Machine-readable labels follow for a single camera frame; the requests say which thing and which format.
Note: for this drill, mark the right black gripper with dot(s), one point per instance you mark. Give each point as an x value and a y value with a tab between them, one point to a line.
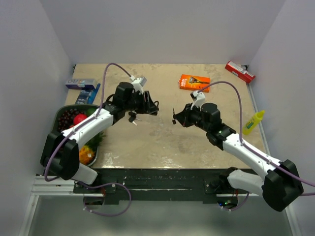
184	116

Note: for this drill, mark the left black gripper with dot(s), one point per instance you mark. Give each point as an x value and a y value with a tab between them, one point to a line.
147	106

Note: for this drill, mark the black key bunch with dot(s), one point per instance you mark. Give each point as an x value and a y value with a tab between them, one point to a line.
133	117

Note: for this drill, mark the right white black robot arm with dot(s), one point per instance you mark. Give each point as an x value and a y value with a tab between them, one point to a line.
275	181

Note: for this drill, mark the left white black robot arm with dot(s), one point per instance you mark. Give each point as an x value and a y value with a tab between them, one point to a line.
61	151

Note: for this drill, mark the orange razor box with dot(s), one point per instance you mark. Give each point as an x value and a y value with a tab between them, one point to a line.
192	82

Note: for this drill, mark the green lime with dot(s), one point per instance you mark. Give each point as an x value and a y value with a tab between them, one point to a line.
91	112

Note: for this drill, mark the red box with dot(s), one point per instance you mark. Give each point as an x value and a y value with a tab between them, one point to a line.
240	72

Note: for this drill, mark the yellow glue bottle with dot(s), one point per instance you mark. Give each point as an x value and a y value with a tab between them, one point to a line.
253	122

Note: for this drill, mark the red apple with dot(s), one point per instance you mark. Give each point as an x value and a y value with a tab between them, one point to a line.
79	118

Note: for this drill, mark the white blue toothpaste box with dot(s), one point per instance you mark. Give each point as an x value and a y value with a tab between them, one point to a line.
87	84

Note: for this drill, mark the orange toy pineapple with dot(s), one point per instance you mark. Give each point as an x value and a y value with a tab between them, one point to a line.
87	154

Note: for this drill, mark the dark red grape bunch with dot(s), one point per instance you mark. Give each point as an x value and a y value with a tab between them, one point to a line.
66	120

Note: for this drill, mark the grey fruit tray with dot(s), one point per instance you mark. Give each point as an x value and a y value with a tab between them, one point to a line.
81	108

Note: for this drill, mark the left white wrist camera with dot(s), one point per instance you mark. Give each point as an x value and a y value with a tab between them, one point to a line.
138	83

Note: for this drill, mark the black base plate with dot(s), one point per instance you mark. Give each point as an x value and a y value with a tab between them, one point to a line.
200	185

